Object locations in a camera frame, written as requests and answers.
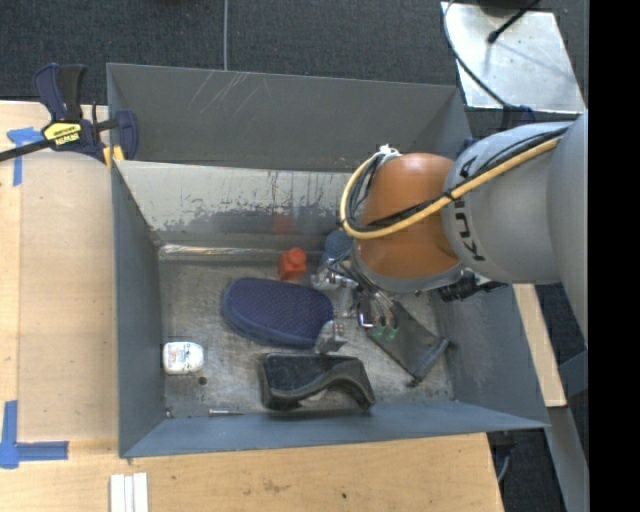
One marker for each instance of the black curved foam piece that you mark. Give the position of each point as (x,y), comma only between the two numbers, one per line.
(310,380)

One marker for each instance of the pale wood flat board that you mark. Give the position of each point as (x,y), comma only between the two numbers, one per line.
(67,300)

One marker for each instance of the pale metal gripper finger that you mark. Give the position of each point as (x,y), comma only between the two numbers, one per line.
(331,341)
(344,303)

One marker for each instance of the blue round object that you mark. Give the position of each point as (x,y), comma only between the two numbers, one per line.
(337,246)

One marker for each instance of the red plastic bottle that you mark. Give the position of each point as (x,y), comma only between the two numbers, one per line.
(292,264)

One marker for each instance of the dark blue dotted fabric pouch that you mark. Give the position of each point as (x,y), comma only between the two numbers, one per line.
(275,312)

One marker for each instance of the grey metal bin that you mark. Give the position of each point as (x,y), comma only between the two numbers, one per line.
(280,125)

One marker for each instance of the white plastic container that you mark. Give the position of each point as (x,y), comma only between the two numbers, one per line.
(182,357)

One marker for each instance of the dark green flat block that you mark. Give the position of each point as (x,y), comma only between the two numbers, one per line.
(412,345)

